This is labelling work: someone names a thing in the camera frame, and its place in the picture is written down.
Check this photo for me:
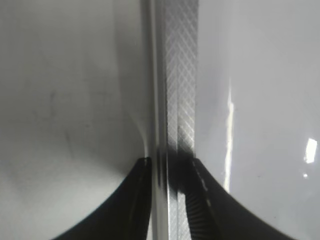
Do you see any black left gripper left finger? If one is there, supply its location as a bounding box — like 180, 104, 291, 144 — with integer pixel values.
56, 157, 152, 240

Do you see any whiteboard with aluminium frame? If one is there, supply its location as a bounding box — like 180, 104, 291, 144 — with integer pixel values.
150, 0, 320, 240

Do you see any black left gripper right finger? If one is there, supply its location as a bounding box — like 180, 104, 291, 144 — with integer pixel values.
176, 158, 281, 240

